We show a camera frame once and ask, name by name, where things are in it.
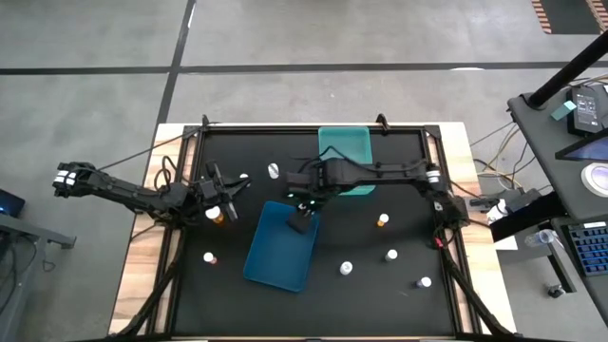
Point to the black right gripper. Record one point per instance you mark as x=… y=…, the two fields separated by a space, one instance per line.
x=306 y=183

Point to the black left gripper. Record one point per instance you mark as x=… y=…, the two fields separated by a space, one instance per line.
x=211 y=190

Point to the large orange bottle white cap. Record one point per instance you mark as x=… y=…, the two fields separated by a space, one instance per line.
x=214 y=213

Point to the small orange bottle white cap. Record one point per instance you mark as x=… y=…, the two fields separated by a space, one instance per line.
x=383 y=218

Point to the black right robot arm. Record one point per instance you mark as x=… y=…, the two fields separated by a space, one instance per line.
x=380 y=173

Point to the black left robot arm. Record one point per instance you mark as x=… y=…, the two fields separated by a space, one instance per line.
x=119 y=192

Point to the blue plastic bin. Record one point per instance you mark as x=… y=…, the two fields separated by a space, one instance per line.
x=275 y=252

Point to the teal plastic bin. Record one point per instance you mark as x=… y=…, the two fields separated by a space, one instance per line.
x=344 y=142

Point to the black clamp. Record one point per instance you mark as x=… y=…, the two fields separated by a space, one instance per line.
x=205 y=120
x=381 y=120

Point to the black table mat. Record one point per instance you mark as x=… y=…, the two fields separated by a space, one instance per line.
x=370 y=304

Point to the dark bottle white cap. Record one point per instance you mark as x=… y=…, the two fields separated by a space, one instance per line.
x=424 y=282

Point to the grey box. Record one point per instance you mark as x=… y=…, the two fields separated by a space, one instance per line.
x=494 y=184

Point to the grey metal desk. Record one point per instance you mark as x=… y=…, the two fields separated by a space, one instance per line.
x=19 y=233

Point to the blue-screen device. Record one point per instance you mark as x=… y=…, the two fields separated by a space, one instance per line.
x=9 y=203

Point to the clear plastic water bottle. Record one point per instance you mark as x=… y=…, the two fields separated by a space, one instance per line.
x=541 y=237

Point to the grey side desk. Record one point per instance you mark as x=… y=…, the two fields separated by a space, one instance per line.
x=541 y=142

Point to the black caster wheel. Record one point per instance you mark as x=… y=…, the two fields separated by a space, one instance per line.
x=556 y=291

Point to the teal block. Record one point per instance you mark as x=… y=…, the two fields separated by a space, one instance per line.
x=563 y=110

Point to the blue-lit keyboard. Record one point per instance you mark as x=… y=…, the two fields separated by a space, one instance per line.
x=591 y=249

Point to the white round disc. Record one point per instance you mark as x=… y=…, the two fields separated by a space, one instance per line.
x=597 y=179

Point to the black tablet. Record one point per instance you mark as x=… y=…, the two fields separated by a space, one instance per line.
x=594 y=149

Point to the dark keyboard desk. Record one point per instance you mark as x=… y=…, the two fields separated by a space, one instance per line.
x=598 y=294

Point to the black electronic device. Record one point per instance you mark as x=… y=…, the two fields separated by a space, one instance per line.
x=586 y=109

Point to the black pole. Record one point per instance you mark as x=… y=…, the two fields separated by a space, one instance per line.
x=570 y=71

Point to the orange striped floor mat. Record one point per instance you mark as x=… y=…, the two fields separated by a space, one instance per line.
x=570 y=14

